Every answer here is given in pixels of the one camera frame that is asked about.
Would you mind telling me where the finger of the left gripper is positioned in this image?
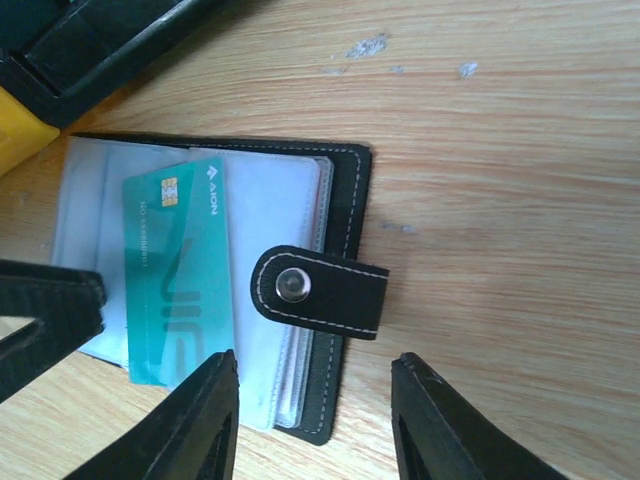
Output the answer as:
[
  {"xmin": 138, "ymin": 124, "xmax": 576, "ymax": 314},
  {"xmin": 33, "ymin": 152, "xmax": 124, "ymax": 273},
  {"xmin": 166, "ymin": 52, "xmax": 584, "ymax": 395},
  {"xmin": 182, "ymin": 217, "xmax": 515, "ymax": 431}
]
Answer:
[{"xmin": 1, "ymin": 260, "xmax": 106, "ymax": 401}]

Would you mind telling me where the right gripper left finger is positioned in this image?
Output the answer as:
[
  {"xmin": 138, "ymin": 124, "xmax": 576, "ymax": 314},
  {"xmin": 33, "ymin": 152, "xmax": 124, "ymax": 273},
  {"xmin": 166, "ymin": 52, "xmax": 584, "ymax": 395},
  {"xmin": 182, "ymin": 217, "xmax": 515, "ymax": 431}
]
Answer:
[{"xmin": 72, "ymin": 350, "xmax": 239, "ymax": 479}]

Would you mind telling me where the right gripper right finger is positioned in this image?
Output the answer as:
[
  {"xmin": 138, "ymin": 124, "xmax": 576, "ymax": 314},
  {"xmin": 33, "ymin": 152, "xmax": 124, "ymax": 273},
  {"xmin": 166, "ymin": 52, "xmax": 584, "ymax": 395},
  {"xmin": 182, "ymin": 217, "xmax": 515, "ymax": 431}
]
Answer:
[{"xmin": 391, "ymin": 352, "xmax": 565, "ymax": 480}]

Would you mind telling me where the teal credit card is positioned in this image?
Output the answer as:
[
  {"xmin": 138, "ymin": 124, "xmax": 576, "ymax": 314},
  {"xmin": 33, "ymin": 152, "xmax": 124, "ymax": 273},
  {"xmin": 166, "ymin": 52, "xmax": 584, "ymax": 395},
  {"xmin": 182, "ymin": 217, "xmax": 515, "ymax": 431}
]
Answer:
[{"xmin": 122, "ymin": 156, "xmax": 234, "ymax": 389}]

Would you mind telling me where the black card holder wallet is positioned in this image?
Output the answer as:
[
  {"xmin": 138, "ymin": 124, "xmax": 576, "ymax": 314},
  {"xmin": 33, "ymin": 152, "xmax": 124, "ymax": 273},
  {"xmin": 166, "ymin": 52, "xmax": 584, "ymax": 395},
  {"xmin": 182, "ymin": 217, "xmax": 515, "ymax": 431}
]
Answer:
[{"xmin": 52, "ymin": 134, "xmax": 389, "ymax": 445}]

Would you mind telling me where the yellow bin with white cards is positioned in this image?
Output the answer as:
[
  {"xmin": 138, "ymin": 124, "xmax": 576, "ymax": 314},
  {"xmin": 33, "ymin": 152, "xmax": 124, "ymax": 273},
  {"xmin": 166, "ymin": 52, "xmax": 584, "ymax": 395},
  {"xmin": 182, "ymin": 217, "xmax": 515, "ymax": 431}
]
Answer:
[{"xmin": 0, "ymin": 88, "xmax": 60, "ymax": 176}]

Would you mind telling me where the black bin with teal cards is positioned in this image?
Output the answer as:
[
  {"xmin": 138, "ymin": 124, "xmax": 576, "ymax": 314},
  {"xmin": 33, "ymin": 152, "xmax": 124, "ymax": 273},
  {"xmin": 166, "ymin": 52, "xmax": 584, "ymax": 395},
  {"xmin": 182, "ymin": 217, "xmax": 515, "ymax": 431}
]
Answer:
[{"xmin": 0, "ymin": 0, "xmax": 281, "ymax": 130}]

